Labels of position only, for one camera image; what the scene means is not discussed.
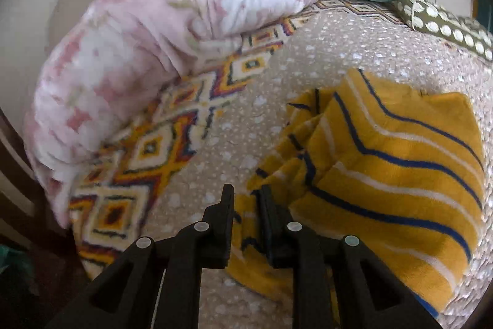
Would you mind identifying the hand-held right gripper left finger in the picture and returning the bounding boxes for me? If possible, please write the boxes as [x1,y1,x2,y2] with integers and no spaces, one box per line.
[44,183,235,329]

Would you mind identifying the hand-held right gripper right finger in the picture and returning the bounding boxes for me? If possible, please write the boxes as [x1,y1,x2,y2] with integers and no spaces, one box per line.
[257,184,443,329]

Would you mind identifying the yellow striped shirt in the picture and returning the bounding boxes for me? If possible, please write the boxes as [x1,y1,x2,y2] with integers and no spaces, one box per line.
[227,68,487,318]

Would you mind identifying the geometric patterned fleece blanket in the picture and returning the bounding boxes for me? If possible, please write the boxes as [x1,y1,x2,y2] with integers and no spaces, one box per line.
[68,0,409,281]

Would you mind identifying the beige spotted bedsheet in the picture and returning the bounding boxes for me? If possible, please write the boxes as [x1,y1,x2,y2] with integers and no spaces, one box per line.
[146,5,493,329]

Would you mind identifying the pink floral fleece blanket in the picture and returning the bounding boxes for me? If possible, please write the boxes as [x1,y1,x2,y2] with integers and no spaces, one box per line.
[24,0,326,229]

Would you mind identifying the green cloth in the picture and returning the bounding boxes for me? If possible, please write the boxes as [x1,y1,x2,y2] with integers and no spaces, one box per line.
[0,244,36,278]

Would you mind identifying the olive white-dotted pillow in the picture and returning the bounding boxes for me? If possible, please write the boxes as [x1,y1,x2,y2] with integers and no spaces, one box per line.
[389,0,493,62]

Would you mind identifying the dark wooden bed frame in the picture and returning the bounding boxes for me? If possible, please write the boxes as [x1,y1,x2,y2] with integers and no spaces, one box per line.
[0,109,93,329]

